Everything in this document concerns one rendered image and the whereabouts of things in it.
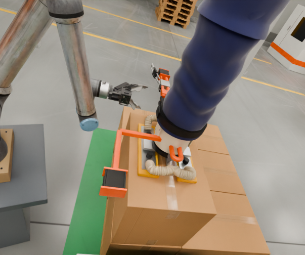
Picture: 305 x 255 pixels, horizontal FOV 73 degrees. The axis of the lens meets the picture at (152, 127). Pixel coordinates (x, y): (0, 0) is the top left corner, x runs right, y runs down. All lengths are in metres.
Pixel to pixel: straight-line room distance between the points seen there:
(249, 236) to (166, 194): 0.81
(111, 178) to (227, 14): 0.61
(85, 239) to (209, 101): 1.39
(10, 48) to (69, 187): 1.29
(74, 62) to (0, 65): 0.31
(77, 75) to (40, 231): 1.26
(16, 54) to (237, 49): 0.83
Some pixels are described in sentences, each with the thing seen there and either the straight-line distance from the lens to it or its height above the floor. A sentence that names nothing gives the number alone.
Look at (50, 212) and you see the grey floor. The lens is 1.90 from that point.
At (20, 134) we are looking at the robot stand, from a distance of 1.35.
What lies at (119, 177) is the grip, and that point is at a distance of 0.74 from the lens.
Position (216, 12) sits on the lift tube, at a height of 1.62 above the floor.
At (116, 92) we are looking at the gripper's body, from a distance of 1.12.
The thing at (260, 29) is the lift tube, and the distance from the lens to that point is 0.71.
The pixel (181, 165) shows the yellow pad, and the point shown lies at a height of 0.97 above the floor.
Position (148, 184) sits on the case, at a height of 0.94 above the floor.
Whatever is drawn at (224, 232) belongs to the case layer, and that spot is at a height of 0.54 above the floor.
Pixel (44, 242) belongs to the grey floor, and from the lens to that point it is 1.81.
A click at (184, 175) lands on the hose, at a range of 0.94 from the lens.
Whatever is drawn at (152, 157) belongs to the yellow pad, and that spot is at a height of 0.97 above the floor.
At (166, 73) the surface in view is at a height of 1.10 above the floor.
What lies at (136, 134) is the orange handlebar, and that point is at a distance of 0.92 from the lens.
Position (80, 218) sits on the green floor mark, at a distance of 1.86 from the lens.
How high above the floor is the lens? 1.71
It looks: 39 degrees down
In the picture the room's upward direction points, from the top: 22 degrees clockwise
